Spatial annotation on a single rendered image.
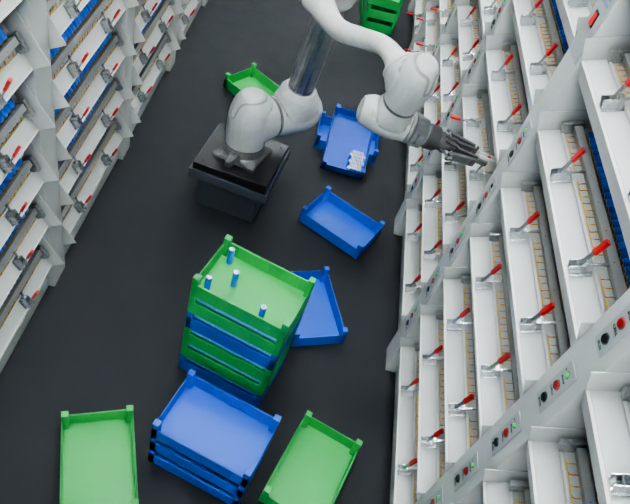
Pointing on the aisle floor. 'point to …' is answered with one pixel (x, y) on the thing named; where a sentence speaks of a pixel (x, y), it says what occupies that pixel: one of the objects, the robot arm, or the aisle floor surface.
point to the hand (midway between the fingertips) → (486, 160)
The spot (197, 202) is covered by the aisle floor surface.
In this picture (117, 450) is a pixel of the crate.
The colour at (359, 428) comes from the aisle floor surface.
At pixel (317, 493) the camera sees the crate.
